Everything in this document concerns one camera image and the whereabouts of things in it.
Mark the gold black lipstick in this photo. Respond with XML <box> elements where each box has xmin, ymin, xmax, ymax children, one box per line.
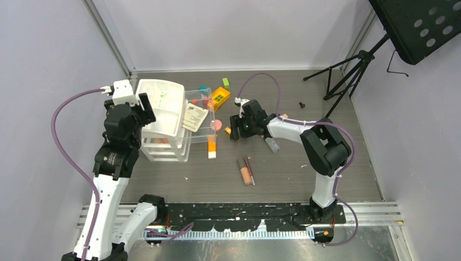
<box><xmin>224</xmin><ymin>127</ymin><xmax>232</xmax><ymax>135</ymax></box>

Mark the small pink round puff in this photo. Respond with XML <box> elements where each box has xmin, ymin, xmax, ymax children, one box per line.
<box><xmin>210</xmin><ymin>120</ymin><xmax>222</xmax><ymax>132</ymax></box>

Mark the red makeup pencil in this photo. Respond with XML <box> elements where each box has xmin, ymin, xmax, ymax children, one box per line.
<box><xmin>244</xmin><ymin>157</ymin><xmax>256</xmax><ymax>186</ymax></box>

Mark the foundation tube grey cap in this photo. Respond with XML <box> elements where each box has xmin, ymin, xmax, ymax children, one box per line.
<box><xmin>237</xmin><ymin>158</ymin><xmax>253</xmax><ymax>185</ymax></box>

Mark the white plastic drawer organizer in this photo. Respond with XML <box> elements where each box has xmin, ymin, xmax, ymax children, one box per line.
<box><xmin>136</xmin><ymin>79</ymin><xmax>191</xmax><ymax>162</ymax></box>

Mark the orange cream tube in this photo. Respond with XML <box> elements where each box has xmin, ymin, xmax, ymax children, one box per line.
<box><xmin>207</xmin><ymin>135</ymin><xmax>217</xmax><ymax>159</ymax></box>

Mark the clear plastic drawer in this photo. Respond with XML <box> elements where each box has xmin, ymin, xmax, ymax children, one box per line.
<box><xmin>183</xmin><ymin>88</ymin><xmax>217</xmax><ymax>144</ymax></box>

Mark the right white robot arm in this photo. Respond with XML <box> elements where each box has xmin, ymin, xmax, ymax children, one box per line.
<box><xmin>230</xmin><ymin>98</ymin><xmax>352</xmax><ymax>223</ymax></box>

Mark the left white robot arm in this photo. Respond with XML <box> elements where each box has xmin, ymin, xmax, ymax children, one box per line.
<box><xmin>52</xmin><ymin>91</ymin><xmax>167</xmax><ymax>260</ymax></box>

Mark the yellow toy block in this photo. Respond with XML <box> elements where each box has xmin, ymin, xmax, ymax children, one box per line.
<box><xmin>207</xmin><ymin>87</ymin><xmax>231</xmax><ymax>111</ymax></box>

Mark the green toy block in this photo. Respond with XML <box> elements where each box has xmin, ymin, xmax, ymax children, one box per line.
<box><xmin>222</xmin><ymin>78</ymin><xmax>230</xmax><ymax>89</ymax></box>

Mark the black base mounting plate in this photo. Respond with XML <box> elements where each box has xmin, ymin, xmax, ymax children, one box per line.
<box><xmin>151</xmin><ymin>203</ymin><xmax>346</xmax><ymax>232</ymax></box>

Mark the black tripod stand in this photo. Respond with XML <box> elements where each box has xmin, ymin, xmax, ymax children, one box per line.
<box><xmin>303</xmin><ymin>0</ymin><xmax>460</xmax><ymax>116</ymax></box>

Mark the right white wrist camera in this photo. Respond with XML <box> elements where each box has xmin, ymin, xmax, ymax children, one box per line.
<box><xmin>234</xmin><ymin>97</ymin><xmax>250</xmax><ymax>107</ymax></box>

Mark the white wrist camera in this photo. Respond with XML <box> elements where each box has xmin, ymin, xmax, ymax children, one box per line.
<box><xmin>100</xmin><ymin>79</ymin><xmax>139</xmax><ymax>107</ymax></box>
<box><xmin>234</xmin><ymin>97</ymin><xmax>250</xmax><ymax>107</ymax></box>

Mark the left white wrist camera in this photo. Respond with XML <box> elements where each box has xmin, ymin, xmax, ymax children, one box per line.
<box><xmin>100</xmin><ymin>79</ymin><xmax>139</xmax><ymax>107</ymax></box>

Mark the aluminium rail frame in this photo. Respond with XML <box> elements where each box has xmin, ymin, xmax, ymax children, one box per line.
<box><xmin>76</xmin><ymin>201</ymin><xmax>404</xmax><ymax>241</ymax></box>

